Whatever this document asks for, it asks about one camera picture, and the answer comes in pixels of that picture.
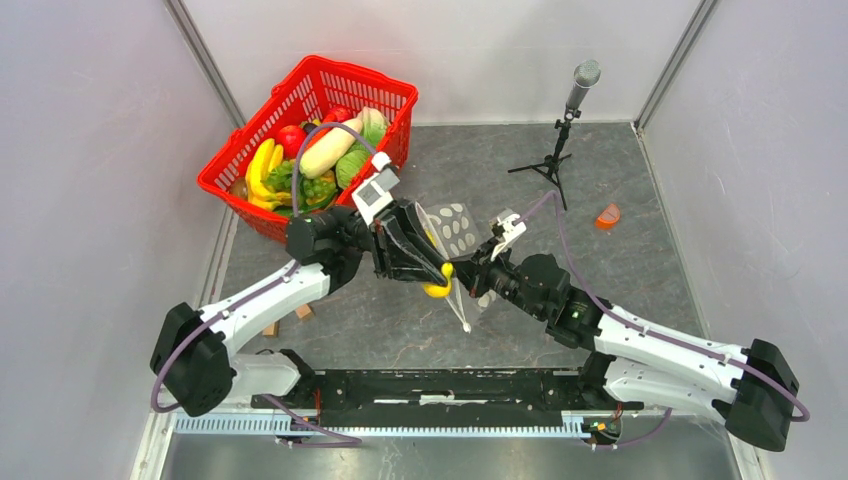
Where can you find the green bell pepper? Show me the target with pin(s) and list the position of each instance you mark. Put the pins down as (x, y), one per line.
(288, 211)

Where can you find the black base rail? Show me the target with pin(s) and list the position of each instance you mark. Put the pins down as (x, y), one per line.
(523, 397)

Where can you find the red apple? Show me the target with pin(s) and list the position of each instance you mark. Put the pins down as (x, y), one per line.
(290, 138)

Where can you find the light wooden cube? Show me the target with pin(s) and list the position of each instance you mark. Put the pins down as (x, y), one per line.
(304, 312)

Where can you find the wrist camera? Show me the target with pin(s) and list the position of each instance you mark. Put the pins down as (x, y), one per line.
(374, 194)
(506, 227)

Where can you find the tan wooden block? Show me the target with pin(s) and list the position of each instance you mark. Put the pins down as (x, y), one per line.
(271, 331)

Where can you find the brown kiwi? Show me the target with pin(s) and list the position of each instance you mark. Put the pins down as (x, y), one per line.
(240, 189)

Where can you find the yellow banana bunch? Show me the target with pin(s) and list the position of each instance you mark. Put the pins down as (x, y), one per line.
(266, 158)

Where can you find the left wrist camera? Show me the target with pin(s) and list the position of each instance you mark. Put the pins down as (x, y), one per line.
(374, 194)

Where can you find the napa cabbage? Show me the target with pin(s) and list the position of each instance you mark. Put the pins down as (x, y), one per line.
(375, 125)

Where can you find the clear polka dot zip bag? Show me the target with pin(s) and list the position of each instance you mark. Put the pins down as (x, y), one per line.
(454, 233)

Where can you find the black microphone tripod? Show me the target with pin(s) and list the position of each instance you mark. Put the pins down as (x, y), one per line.
(550, 166)

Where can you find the round green cabbage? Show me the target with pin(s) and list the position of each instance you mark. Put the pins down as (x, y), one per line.
(349, 165)

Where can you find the green grapes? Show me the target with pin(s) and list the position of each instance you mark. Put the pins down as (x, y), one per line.
(319, 192)

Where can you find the orange small block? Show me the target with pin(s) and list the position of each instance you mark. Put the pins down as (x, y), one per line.
(608, 218)

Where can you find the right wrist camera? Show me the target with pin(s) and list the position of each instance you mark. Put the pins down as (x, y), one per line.
(506, 227)

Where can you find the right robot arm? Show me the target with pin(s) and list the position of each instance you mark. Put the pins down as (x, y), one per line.
(749, 390)

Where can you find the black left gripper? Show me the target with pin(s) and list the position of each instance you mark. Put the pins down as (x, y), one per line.
(393, 230)

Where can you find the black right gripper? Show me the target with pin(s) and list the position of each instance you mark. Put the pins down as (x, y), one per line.
(474, 273)

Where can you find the green leafy lettuce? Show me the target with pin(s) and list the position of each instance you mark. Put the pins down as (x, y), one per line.
(281, 177)

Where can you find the red chili pepper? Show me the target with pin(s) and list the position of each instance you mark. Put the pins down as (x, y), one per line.
(337, 114)

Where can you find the red plastic shopping basket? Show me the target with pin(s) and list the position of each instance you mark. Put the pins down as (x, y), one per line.
(308, 91)

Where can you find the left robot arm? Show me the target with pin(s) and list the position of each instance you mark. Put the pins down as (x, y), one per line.
(197, 356)

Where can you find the white radish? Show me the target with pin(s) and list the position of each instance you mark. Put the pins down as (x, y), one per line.
(323, 155)

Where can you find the silver microphone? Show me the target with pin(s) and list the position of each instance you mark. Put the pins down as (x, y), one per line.
(586, 75)

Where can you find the aluminium frame rail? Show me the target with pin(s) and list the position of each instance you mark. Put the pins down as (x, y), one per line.
(239, 442)

